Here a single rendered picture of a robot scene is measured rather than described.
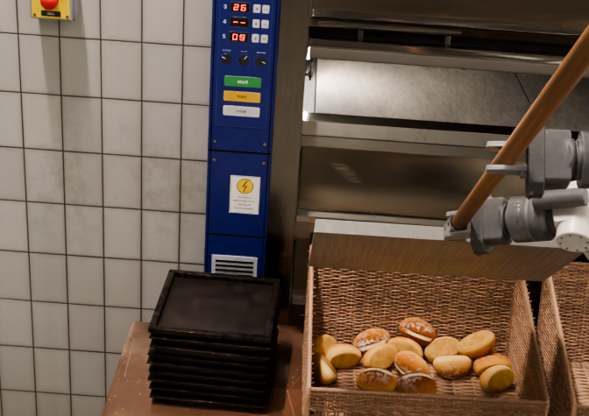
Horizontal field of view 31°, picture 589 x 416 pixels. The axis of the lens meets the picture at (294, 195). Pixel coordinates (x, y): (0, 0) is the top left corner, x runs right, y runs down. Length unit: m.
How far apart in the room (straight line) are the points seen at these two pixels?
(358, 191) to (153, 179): 0.52
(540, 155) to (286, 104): 1.10
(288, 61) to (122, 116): 0.44
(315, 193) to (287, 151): 0.13
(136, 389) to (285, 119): 0.76
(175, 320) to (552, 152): 1.18
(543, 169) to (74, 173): 1.46
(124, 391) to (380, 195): 0.80
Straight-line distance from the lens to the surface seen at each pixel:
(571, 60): 1.28
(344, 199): 2.70
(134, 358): 2.75
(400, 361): 2.69
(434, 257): 2.30
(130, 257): 2.84
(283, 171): 2.68
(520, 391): 2.73
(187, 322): 2.52
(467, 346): 2.73
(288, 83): 2.60
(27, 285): 2.95
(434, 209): 2.72
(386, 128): 2.64
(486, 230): 2.02
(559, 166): 1.63
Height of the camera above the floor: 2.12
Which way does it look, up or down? 25 degrees down
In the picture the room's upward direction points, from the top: 4 degrees clockwise
